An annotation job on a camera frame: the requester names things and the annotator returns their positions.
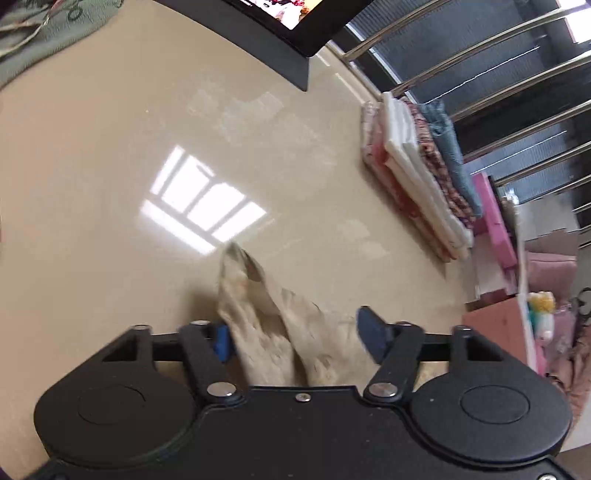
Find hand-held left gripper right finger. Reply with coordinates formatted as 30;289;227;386
356;305;505;408

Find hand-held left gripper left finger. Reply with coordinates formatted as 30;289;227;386
102;319;244;403

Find beige smocked dress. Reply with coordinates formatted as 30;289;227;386
217;242;448;388

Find salmon pink storage box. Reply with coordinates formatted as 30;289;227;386
462;295;546;374

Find white box beside magenta box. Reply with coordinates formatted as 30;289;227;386
475;240;518;296

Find cream folded garment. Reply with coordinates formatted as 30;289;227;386
373;99;467;259

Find magenta flat box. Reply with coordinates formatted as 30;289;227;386
472;173;519;269

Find yellow white plush toy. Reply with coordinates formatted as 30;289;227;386
526;291;557;342

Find dark red patterned folded garment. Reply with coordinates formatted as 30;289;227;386
402;96;476;229

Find pink cushion pouch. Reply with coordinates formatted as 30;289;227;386
526;251;578;296

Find pink translucent gift bag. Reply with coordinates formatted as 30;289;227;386
554;307;591;370

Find teal folded knit garment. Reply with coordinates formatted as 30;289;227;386
416;99;483;217

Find black tablet with folio case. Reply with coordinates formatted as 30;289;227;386
157;0;375;92

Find stainless steel window railing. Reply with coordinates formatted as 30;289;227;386
342;0;591;217

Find dark framed window with blinds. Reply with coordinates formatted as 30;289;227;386
323;0;591;222

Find dark purple bag handles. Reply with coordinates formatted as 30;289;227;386
573;286;591;319

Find sage green drawstring garment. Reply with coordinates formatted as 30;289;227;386
0;0;125;88

